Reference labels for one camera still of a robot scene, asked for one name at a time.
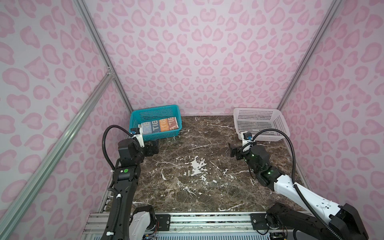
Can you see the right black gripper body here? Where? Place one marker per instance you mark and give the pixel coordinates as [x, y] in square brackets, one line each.
[240, 155]

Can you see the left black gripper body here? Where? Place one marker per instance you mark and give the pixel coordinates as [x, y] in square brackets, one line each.
[147, 151]

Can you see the grey patterned towel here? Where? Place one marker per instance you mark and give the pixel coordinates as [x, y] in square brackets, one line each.
[160, 126]

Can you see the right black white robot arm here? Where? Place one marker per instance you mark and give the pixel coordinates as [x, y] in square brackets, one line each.
[326, 220]

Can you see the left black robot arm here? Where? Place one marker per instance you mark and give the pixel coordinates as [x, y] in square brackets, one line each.
[126, 186]

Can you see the teal plastic basket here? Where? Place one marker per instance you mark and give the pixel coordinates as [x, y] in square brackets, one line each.
[157, 113]

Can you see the white plastic basket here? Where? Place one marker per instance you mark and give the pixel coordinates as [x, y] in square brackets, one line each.
[254, 120]

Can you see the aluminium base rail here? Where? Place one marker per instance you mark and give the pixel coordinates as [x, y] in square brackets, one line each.
[206, 226]

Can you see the diagonal aluminium frame bar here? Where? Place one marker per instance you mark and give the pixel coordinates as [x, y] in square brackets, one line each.
[21, 204]

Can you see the left corner aluminium post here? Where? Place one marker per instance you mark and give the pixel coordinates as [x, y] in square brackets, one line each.
[91, 26]

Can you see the corner aluminium post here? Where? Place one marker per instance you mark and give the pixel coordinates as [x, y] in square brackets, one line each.
[91, 26]
[331, 14]

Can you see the right corner aluminium post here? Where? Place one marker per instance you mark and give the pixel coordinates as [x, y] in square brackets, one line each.
[331, 14]

